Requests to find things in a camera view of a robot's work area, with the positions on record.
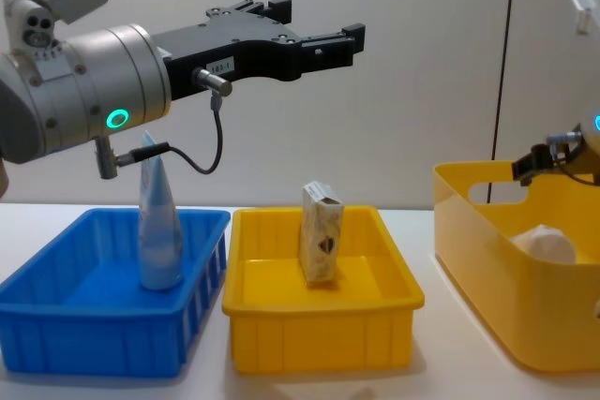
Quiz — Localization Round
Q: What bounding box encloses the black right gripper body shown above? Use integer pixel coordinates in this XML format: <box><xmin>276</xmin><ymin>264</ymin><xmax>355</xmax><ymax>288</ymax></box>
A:
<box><xmin>530</xmin><ymin>129</ymin><xmax>587</xmax><ymax>182</ymax></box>

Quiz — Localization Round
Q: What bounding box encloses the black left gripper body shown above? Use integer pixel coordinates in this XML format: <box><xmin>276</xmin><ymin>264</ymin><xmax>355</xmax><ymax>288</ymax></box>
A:
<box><xmin>152</xmin><ymin>20</ymin><xmax>307</xmax><ymax>103</ymax></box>

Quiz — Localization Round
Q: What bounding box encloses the white round wrapped item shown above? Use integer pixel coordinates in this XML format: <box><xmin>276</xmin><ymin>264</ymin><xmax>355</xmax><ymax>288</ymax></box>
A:
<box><xmin>510</xmin><ymin>223</ymin><xmax>578</xmax><ymax>265</ymax></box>

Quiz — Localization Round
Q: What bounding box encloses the beige snack packet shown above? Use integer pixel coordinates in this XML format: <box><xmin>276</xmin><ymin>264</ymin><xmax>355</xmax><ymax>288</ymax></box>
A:
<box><xmin>299</xmin><ymin>180</ymin><xmax>346</xmax><ymax>289</ymax></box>

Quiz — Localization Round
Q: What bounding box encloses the pale blue squeeze tube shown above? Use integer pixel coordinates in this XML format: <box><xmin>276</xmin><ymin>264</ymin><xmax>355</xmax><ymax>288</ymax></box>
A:
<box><xmin>138</xmin><ymin>129</ymin><xmax>186</xmax><ymax>291</ymax></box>

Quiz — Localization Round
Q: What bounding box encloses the shallow yellow plastic bin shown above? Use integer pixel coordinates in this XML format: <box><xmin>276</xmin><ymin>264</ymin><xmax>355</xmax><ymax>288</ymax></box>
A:
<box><xmin>220</xmin><ymin>204</ymin><xmax>427</xmax><ymax>376</ymax></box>

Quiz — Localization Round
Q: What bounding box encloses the blue plastic bin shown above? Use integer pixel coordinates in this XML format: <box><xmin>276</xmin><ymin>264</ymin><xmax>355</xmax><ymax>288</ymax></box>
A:
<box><xmin>0</xmin><ymin>206</ymin><xmax>233</xmax><ymax>379</ymax></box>

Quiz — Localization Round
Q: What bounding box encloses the thin dark cable with silver plugs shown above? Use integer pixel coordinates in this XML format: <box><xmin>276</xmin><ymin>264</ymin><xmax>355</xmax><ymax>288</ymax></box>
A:
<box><xmin>95</xmin><ymin>67</ymin><xmax>233</xmax><ymax>181</ymax></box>

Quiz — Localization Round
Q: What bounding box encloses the tall yellow basket with handle hole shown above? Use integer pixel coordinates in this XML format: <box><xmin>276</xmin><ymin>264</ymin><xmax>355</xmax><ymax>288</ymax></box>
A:
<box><xmin>431</xmin><ymin>160</ymin><xmax>600</xmax><ymax>375</ymax></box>

